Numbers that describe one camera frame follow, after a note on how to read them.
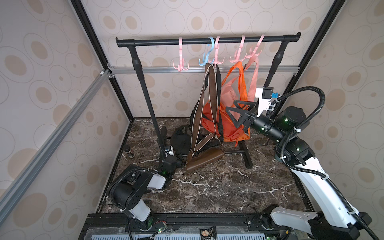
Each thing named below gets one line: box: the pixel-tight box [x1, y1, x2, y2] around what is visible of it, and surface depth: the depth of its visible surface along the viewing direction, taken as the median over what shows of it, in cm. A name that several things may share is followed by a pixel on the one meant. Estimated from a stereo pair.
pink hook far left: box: [172, 37, 190, 72], surface depth 56 cm
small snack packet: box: [199, 225, 217, 240], surface depth 71 cm
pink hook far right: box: [246, 34, 265, 59], surface depth 62 cm
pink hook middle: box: [208, 36, 225, 68], surface depth 58 cm
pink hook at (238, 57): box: [229, 35, 247, 63], surface depth 61 cm
